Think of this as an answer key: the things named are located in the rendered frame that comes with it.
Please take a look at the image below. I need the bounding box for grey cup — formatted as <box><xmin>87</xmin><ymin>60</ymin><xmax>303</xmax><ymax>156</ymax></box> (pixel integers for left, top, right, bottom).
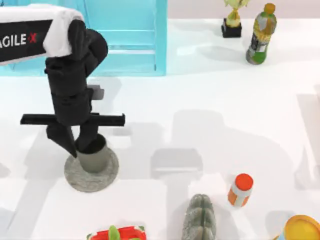
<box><xmin>76</xmin><ymin>133</ymin><xmax>111</xmax><ymax>174</ymax></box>

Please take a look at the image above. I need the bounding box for pale grey rounded box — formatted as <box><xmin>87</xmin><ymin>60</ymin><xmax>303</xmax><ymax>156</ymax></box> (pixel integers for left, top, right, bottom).
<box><xmin>86</xmin><ymin>84</ymin><xmax>105</xmax><ymax>100</ymax></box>

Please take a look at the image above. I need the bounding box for grey round coaster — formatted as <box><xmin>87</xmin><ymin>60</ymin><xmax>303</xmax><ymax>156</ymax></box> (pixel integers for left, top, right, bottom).
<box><xmin>63</xmin><ymin>148</ymin><xmax>120</xmax><ymax>194</ymax></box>

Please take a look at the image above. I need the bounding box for red plant pot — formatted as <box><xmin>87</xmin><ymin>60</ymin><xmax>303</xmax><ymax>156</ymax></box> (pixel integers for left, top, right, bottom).
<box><xmin>86</xmin><ymin>224</ymin><xmax>148</xmax><ymax>240</ymax></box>

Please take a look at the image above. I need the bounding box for grey loaf-shaped object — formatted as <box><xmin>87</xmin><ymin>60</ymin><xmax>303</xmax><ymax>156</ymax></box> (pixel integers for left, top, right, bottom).
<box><xmin>180</xmin><ymin>193</ymin><xmax>218</xmax><ymax>240</ymax></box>

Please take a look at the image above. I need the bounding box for orange and white bottle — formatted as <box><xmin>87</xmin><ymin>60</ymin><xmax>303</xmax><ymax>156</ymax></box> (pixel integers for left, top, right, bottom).
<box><xmin>226</xmin><ymin>173</ymin><xmax>254</xmax><ymax>208</ymax></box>

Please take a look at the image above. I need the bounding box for gold trophy with black base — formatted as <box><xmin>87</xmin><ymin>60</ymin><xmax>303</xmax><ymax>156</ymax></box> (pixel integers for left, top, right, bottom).
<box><xmin>220</xmin><ymin>0</ymin><xmax>252</xmax><ymax>39</ymax></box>

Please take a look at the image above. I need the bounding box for green bottle with yellow cap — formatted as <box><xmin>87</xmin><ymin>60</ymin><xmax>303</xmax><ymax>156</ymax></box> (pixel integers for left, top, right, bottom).
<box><xmin>245</xmin><ymin>2</ymin><xmax>278</xmax><ymax>65</ymax></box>

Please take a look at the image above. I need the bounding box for yellow orange-rimmed round container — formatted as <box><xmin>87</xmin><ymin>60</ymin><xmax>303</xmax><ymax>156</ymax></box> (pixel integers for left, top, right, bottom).
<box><xmin>271</xmin><ymin>214</ymin><xmax>320</xmax><ymax>240</ymax></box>

